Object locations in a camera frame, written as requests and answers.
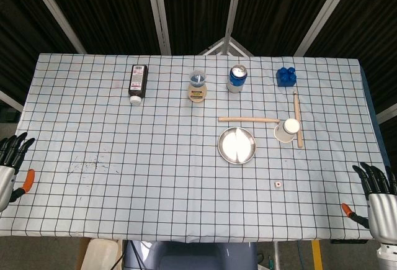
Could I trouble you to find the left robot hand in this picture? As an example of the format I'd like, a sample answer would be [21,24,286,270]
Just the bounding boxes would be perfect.
[0,132,35,212]

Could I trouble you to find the dark blue table undercloth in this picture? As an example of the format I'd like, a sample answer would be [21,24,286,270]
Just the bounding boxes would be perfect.
[359,60,392,167]

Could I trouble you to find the grey-blue robot torso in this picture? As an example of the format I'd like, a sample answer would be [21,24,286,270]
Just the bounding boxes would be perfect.
[123,240,258,270]

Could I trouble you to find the teal cable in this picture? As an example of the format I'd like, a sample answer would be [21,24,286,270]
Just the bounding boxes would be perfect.
[297,241,306,270]

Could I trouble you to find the blue toy building brick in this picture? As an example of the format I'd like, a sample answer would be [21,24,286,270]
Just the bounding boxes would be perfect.
[276,66,298,88]

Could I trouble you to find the small jar with clear lid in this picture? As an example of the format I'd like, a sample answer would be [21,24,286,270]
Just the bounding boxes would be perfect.
[187,70,208,104]

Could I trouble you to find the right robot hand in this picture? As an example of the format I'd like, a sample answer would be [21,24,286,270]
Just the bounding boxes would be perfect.
[341,161,397,245]

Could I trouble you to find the round metal plate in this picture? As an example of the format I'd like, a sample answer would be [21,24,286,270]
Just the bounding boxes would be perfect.
[217,127,257,166]

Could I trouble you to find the white metal frame beam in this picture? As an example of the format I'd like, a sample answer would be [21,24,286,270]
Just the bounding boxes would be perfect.
[0,89,25,112]
[24,0,87,55]
[145,0,172,55]
[376,104,397,125]
[293,0,355,56]
[223,0,245,40]

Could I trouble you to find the wooden drumstick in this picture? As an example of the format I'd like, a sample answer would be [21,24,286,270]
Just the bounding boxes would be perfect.
[292,89,303,149]
[218,117,281,124]

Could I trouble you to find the white plastic jug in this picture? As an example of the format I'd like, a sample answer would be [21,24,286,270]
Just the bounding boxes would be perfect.
[81,238,118,270]

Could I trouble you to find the metal table leg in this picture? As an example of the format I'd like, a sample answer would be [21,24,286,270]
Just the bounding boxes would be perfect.
[272,241,280,270]

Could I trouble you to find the dark brown bottle white cap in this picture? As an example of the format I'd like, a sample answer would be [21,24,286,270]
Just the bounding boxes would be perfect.
[127,64,149,106]

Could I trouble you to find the white triangular metal frame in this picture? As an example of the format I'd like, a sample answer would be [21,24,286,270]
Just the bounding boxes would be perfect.
[198,36,254,56]

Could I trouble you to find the white paper cup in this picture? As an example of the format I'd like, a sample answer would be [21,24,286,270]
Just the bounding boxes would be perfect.
[273,118,301,144]

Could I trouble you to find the blue and silver soda can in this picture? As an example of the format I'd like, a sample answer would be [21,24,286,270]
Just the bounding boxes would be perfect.
[226,65,249,94]

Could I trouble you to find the checkered light blue tablecloth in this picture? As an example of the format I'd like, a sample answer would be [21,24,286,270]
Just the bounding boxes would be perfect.
[0,53,392,242]

